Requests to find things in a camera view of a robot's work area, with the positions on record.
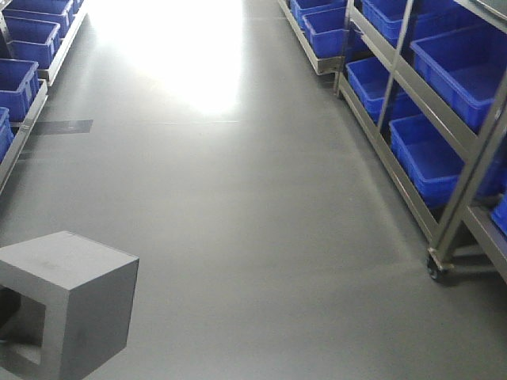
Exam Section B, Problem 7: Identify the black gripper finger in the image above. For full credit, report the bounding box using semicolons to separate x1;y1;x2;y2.
0;287;20;327

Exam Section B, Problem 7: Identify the gray square hollow base block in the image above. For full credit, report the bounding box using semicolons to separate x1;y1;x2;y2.
1;231;139;379

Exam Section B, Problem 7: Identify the steel shelf rack left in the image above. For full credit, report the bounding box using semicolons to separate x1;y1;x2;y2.
1;1;88;188

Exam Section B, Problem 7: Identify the steel shelf rack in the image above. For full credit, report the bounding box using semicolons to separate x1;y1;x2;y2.
280;1;506;281
1;1;88;188

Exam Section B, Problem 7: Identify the steel shelf rack right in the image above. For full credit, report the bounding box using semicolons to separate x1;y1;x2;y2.
280;1;506;281

